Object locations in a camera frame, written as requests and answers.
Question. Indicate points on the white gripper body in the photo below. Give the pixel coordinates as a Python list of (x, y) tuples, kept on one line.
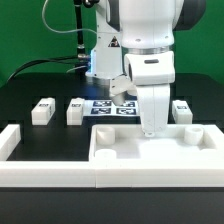
[(154, 69)]

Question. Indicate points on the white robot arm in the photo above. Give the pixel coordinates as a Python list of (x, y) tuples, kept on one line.
[(134, 52)]

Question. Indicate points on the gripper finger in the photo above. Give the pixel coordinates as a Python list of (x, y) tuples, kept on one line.
[(153, 103), (120, 86)]

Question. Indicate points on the fiducial marker sheet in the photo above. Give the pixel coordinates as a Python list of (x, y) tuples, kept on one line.
[(108, 108)]

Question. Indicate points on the white U-shaped fence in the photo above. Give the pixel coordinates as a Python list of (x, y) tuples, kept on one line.
[(101, 174)]

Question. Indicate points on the white desk top tray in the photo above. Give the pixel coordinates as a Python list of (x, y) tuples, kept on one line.
[(178, 143)]

